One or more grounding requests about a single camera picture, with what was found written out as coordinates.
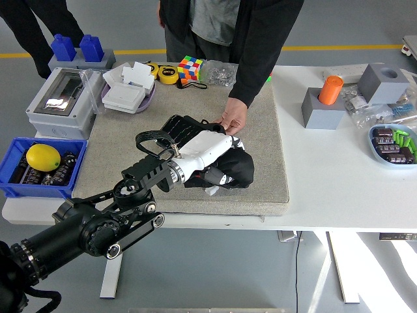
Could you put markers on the person's left hand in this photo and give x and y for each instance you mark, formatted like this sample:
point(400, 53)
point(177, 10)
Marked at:
point(236, 114)

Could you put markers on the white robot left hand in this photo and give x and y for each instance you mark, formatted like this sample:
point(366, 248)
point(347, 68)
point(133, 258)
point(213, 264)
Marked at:
point(205, 146)

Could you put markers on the black glossy panel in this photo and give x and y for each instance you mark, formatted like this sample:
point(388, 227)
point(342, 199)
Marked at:
point(182, 128)

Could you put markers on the black rag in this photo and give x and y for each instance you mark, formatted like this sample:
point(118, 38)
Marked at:
point(241, 166)

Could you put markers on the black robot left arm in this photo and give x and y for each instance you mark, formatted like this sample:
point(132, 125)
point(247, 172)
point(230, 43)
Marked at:
point(71, 225)

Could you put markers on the person's left forearm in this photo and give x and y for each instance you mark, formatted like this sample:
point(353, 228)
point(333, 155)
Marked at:
point(251, 81)

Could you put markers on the clear bag of screws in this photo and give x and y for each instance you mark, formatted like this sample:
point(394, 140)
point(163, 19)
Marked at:
point(218, 73)

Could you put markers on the green and red puzzle cube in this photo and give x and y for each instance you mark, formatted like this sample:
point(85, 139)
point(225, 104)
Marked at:
point(270, 77)

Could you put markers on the colourful puzzle cube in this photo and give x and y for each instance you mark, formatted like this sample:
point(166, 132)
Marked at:
point(190, 68)

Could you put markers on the purple tray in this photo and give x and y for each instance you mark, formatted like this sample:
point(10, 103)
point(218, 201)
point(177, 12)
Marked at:
point(148, 102)

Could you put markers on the grey-brown mat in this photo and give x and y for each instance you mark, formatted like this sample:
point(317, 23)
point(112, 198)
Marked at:
point(130, 114)

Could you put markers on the grey block holding cylinder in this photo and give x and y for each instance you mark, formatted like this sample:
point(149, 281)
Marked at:
point(322, 115)

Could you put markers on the person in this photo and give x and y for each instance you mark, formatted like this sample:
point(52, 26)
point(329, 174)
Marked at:
point(26, 26)
point(211, 19)

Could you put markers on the orange cylinder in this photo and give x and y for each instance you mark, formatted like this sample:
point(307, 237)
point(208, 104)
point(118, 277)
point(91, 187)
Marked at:
point(330, 89)

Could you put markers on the white plastic part stack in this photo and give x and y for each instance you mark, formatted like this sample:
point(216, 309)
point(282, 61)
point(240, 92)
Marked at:
point(140, 73)

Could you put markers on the white flat plate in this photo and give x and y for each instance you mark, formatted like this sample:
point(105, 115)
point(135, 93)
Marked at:
point(112, 75)

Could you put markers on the grey block holder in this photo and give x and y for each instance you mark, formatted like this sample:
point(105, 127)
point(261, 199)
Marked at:
point(109, 60)

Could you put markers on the dark cylindrical capacitor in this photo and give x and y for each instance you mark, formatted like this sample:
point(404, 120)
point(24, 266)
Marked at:
point(71, 159)
point(382, 132)
point(33, 176)
point(387, 149)
point(383, 140)
point(399, 158)
point(47, 180)
point(60, 174)
point(18, 169)

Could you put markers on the clear bag of metal parts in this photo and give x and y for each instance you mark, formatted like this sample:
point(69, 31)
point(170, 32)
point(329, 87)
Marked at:
point(371, 114)

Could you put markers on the light blue tray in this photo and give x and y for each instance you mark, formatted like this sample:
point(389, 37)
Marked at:
point(374, 153)

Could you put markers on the blue plastic block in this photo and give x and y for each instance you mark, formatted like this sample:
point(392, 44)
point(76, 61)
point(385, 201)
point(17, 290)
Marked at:
point(92, 48)
point(63, 47)

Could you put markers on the grey block with round hole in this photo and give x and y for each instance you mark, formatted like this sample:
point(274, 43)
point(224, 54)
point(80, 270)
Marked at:
point(384, 88)

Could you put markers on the white table leg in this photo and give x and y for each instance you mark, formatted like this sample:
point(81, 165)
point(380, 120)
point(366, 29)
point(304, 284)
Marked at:
point(342, 267)
point(110, 277)

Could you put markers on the green battery cell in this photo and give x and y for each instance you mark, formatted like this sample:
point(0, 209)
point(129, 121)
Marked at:
point(403, 134)
point(396, 137)
point(407, 142)
point(413, 146)

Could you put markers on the yellow lemon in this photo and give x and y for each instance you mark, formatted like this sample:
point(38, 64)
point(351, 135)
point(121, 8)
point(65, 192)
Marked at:
point(42, 158)

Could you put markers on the clear bag of blue resistors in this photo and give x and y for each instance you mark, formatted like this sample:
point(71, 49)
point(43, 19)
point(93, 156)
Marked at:
point(404, 109)

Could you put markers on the blue plastic bin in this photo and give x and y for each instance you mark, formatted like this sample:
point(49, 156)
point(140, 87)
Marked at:
point(6, 163)

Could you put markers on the black table control box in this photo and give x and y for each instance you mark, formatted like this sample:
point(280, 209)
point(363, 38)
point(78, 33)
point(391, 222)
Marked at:
point(397, 237)

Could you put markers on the white wall switch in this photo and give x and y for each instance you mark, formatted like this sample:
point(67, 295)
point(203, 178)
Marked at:
point(123, 96)

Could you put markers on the grey table bracket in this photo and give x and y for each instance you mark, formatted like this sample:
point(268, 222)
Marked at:
point(288, 236)

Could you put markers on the grey electrical enclosure box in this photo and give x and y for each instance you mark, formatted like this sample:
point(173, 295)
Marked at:
point(49, 125)

